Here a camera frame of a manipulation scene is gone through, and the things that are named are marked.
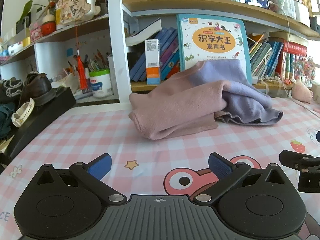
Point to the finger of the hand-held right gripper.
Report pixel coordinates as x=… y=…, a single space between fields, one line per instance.
x=306 y=163

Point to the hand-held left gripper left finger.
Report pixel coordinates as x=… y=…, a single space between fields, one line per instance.
x=100 y=166

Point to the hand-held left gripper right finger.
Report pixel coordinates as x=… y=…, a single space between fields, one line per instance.
x=220 y=166

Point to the pink and purple sweater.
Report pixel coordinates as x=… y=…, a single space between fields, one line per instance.
x=180 y=105

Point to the pink plush toy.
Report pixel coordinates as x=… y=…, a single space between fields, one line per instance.
x=301 y=92

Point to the black flat box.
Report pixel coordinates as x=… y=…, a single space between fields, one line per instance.
x=50 y=107

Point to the white tub with green lid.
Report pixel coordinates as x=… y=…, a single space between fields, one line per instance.
x=100 y=85

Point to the white charger plug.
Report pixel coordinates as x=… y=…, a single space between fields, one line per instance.
x=254 y=79

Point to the white wristwatch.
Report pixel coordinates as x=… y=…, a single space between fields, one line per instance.
x=23 y=111

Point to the bunch of pink beaded flowers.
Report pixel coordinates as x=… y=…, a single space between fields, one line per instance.
x=303 y=67

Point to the brown leather shoe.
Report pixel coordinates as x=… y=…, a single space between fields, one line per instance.
x=37 y=87

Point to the bunch of pens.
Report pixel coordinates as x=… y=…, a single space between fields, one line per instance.
x=96 y=63

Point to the dark green cloth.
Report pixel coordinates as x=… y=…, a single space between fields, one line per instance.
x=5 y=120

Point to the white and orange carton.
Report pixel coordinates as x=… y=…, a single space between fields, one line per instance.
x=153 y=62

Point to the stack of thin colourful books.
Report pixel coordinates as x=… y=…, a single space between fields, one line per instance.
x=262 y=55

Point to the dark fluffy-trimmed shoe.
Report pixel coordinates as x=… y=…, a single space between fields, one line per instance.
x=10 y=90

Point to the row of blue-spined books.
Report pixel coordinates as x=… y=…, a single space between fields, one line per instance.
x=167 y=55

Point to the white wooden bookshelf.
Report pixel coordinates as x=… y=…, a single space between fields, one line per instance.
x=115 y=42

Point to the teal-edged children's picture book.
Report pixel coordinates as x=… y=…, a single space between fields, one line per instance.
x=212 y=30

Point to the thick leaning paperback book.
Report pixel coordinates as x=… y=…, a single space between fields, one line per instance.
x=142 y=33

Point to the red round figurine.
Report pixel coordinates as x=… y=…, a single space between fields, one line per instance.
x=48 y=26

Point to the clear plastic storage box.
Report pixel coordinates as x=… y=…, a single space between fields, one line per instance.
x=292 y=7

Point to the hanging charm with red tassel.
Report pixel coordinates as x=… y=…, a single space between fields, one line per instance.
x=75 y=7

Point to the green plant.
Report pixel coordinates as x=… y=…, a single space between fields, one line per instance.
x=26 y=8

